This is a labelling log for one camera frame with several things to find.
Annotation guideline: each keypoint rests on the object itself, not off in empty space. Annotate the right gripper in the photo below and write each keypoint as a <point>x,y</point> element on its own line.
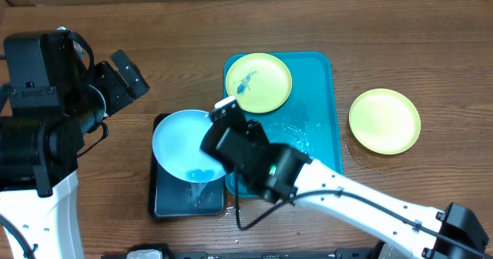
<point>260,132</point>

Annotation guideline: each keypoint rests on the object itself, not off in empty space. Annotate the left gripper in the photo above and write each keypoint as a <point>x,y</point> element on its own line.
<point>105,75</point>

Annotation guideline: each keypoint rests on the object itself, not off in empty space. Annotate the light blue plate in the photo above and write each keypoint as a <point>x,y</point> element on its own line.
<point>176,146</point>

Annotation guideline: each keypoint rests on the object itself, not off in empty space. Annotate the yellow plate with blue stain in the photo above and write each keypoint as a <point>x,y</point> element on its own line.
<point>260,82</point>

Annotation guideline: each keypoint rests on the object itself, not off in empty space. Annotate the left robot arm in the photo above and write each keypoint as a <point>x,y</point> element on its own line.
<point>40,149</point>

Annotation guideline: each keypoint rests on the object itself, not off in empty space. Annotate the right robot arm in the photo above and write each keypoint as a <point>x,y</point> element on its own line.
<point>282,175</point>

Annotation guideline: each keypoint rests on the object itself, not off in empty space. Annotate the black water tray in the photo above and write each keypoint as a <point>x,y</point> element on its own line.
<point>171,197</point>

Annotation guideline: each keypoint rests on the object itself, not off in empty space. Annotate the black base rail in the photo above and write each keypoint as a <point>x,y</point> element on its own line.
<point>163,251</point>

